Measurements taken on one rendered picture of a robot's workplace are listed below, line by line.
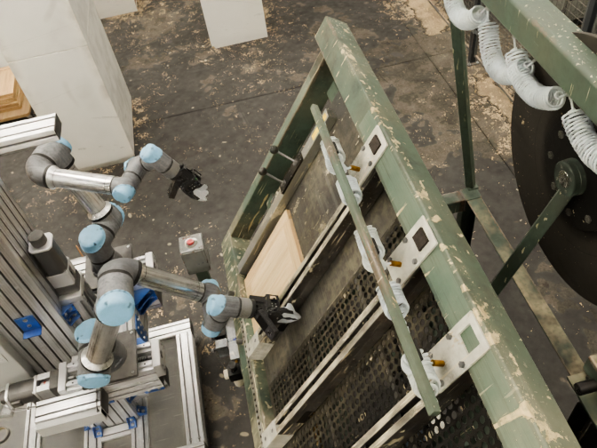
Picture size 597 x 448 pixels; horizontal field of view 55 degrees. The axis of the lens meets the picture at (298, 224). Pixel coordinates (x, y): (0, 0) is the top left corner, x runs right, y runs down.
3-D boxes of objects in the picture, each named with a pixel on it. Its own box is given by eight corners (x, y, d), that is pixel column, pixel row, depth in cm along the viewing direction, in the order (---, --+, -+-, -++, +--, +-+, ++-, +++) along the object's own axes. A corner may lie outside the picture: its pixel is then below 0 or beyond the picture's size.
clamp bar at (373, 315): (276, 429, 225) (218, 429, 215) (453, 221, 155) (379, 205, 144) (282, 454, 219) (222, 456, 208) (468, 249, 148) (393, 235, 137)
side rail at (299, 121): (248, 231, 301) (228, 228, 296) (347, 49, 235) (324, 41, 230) (250, 240, 297) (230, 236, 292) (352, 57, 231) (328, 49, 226)
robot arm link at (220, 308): (203, 303, 211) (211, 288, 206) (232, 306, 215) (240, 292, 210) (205, 321, 205) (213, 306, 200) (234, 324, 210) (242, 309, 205)
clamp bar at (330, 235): (259, 344, 252) (207, 340, 241) (404, 132, 181) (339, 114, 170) (264, 364, 245) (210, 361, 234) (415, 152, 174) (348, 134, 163)
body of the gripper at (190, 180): (203, 187, 238) (184, 171, 229) (188, 197, 240) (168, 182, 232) (202, 174, 243) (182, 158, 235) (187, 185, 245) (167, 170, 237)
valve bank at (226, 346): (210, 313, 303) (199, 286, 285) (236, 307, 304) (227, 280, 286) (222, 401, 270) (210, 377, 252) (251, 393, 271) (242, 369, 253)
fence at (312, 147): (244, 267, 282) (237, 266, 280) (334, 110, 225) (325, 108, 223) (246, 275, 278) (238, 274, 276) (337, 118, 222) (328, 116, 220)
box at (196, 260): (187, 259, 306) (178, 236, 293) (209, 253, 307) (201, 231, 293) (188, 276, 298) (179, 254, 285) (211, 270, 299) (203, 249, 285)
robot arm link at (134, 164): (115, 174, 228) (134, 167, 222) (127, 156, 235) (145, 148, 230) (129, 188, 233) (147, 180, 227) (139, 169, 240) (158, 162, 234)
